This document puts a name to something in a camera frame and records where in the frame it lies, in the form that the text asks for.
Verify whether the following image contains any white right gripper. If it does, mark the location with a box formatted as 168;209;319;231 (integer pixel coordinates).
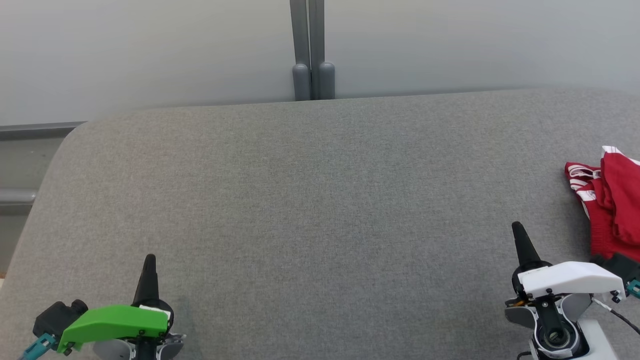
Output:
504;221;627;332

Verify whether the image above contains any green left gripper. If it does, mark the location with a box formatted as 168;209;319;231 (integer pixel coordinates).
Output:
56;253;175;355

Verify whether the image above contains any red white t-shirt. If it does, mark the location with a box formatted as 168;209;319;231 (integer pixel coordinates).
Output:
565;161;640;262

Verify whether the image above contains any grey rounded horizontal bar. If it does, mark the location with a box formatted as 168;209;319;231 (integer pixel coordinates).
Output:
0;188;38;217

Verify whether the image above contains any thin right arm cable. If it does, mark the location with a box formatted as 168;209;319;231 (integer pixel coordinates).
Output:
591;298;640;335

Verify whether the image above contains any teal-plug left camera cable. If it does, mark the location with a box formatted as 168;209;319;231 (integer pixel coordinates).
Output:
20;333;59;360

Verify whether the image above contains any grey wall base rail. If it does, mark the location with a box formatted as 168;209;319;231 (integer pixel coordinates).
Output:
0;121;87;142

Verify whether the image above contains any grey partition post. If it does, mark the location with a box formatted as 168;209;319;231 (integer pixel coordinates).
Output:
290;0;312;102
308;0;336;101

